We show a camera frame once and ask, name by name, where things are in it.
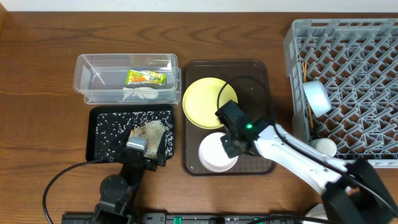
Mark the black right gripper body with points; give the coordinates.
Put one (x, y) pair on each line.
(232, 147)

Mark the grey dishwasher rack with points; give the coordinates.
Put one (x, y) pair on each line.
(356, 61)

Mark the white paper cup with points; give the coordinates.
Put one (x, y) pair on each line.
(324, 145)

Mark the yellow round plate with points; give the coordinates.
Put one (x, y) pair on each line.
(200, 101)

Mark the white tissue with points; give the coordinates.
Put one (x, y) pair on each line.
(141, 92)

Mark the white bowl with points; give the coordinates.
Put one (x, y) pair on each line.
(212, 154)

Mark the black waste tray bin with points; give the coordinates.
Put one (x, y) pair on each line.
(114, 109)

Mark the green snack wrapper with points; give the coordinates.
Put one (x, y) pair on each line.
(145, 77)

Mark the clear plastic waste bin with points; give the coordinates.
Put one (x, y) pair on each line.
(101, 77)

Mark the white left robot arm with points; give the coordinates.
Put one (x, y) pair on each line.
(118, 191)

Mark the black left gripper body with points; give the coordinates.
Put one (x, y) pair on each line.
(137, 159)

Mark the dark brown serving tray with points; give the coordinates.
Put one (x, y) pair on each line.
(249, 79)

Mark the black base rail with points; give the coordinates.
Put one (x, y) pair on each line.
(161, 218)

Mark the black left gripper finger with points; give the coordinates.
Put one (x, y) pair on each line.
(118, 144)
(162, 145)

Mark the wooden chopstick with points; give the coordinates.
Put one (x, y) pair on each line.
(310, 117)
(304, 66)

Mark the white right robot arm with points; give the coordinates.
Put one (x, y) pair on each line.
(351, 192)

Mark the blue bowl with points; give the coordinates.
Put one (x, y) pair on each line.
(317, 97)

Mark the leftover noodles and rice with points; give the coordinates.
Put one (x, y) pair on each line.
(145, 124)

